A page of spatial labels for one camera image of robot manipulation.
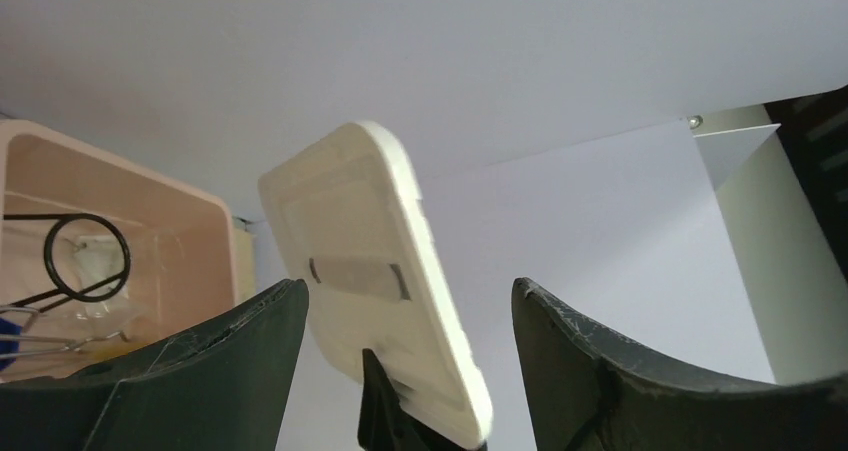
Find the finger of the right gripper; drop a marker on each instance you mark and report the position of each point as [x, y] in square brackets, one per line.
[383, 424]

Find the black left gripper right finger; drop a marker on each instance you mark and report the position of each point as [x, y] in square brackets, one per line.
[589, 387]

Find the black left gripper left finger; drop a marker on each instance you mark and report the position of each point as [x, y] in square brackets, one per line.
[222, 384]

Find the metal crucible tongs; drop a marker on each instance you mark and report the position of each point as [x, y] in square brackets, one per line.
[32, 345]

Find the blue plastic hexagonal piece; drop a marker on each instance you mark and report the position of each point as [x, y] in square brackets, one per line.
[10, 331]

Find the pink plastic bin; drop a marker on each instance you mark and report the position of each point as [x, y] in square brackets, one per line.
[181, 240]

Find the black wire tripod stand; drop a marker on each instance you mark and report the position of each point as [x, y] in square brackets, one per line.
[63, 291]

